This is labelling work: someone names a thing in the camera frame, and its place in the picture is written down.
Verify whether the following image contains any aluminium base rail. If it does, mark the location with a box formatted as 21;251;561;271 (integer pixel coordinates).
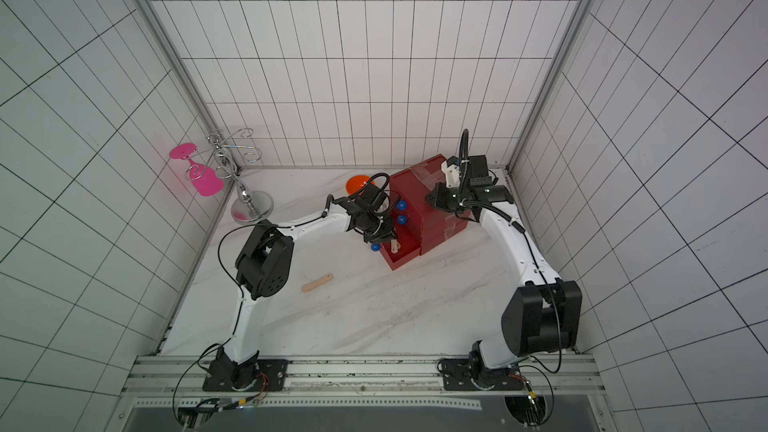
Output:
119;354;606;411

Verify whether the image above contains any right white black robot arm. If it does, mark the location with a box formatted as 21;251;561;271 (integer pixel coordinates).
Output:
426;156;583;376

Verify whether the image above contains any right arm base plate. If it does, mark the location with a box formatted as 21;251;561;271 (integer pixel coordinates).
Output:
437;358;524;392

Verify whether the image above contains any pink wine glass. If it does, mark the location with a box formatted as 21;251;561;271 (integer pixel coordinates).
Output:
169;142;225;197

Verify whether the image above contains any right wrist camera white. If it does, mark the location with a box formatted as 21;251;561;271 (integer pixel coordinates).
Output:
441;157;461;189

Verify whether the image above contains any red three-drawer cabinet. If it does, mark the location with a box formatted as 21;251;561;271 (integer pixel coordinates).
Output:
389;153;475;256

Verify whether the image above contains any red drawer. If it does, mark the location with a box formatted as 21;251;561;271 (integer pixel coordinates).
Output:
401;209;467;245
379;229;421;271
390;169;445;217

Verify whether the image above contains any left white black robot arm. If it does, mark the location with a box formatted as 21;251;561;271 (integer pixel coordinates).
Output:
222;172;400;366

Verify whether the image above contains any chrome glass rack stand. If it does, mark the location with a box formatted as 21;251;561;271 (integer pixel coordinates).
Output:
207;127;274;225

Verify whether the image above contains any orange bowl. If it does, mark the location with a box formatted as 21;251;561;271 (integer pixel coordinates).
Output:
345;175;371;195

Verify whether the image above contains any red top drawer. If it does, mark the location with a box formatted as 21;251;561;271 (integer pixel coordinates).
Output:
390;169;445;217

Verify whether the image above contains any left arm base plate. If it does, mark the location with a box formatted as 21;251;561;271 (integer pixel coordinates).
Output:
202;357;289;393

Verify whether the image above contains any peach knife diagonal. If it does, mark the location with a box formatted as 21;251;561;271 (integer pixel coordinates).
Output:
301;274;334;293

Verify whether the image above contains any red bottom drawer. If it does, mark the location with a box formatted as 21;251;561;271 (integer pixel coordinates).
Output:
379;229;421;271

